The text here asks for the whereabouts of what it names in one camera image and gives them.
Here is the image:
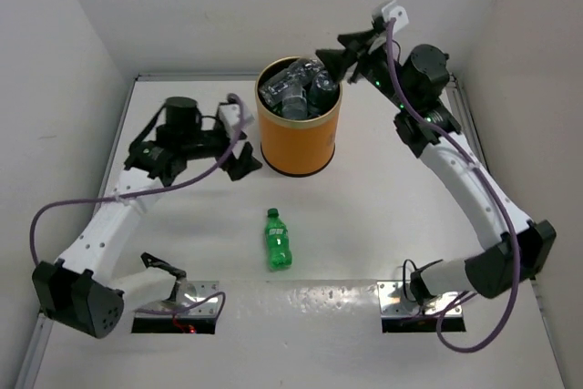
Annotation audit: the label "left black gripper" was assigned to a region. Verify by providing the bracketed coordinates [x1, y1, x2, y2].
[179, 120, 261, 179]

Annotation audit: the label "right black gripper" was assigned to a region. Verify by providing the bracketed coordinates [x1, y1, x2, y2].
[318, 27, 414, 111]

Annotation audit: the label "clear bottle dark green label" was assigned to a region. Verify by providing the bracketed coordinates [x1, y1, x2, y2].
[306, 70, 339, 118]

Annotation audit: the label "clear ribbed bottle white cap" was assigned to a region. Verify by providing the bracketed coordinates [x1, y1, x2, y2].
[259, 57, 324, 107]

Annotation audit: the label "clear bottle white blue label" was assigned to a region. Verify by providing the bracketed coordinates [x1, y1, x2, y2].
[281, 88, 308, 120]

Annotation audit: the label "green Sprite bottle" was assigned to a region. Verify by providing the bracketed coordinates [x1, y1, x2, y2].
[264, 208, 292, 271]

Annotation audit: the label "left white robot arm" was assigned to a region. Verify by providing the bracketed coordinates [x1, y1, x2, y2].
[32, 93, 262, 339]

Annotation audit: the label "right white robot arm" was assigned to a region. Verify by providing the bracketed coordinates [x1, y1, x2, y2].
[316, 30, 557, 305]

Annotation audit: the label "orange cylindrical bin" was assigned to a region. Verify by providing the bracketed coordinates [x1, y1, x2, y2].
[254, 56, 343, 178]

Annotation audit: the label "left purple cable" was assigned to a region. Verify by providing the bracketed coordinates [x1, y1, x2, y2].
[28, 93, 255, 317]

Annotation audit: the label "purple cable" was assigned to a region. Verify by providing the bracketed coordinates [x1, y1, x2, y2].
[384, 17, 521, 353]
[28, 93, 255, 317]

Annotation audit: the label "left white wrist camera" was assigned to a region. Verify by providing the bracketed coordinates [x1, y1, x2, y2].
[218, 103, 254, 138]

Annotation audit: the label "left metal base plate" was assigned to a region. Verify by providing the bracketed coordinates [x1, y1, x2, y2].
[151, 281, 221, 319]

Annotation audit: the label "metal base plate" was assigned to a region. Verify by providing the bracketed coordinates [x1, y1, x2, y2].
[377, 281, 459, 320]
[151, 281, 221, 319]

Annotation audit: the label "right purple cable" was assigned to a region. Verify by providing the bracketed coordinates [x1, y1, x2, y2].
[384, 17, 521, 353]

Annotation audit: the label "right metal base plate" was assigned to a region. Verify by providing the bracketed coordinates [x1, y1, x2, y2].
[377, 281, 459, 320]

